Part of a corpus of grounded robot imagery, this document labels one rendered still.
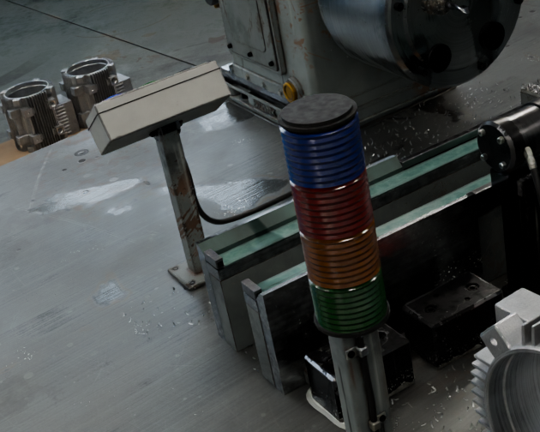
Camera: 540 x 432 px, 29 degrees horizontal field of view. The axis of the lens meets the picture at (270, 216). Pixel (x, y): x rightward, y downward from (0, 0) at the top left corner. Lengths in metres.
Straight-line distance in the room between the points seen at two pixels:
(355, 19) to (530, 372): 0.82
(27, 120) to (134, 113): 2.42
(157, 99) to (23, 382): 0.38
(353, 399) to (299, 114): 0.26
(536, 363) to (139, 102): 0.66
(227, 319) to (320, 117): 0.51
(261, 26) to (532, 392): 1.04
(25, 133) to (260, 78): 1.99
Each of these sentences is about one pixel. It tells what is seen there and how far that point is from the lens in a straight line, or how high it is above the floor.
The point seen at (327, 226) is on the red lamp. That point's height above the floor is 1.13.
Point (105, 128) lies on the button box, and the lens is 1.27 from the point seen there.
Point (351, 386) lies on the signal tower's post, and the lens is 0.89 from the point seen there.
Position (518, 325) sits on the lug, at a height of 1.09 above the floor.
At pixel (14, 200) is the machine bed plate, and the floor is 0.80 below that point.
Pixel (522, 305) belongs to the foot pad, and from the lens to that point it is 0.78.
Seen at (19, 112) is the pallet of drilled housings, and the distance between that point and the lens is 3.68.
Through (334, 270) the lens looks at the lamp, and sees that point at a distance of 0.81.
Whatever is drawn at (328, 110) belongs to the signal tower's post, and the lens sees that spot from 0.77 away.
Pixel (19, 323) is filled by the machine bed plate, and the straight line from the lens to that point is 1.43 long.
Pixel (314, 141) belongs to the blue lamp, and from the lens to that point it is 0.75.
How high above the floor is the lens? 1.52
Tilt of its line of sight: 28 degrees down
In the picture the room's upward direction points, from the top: 12 degrees counter-clockwise
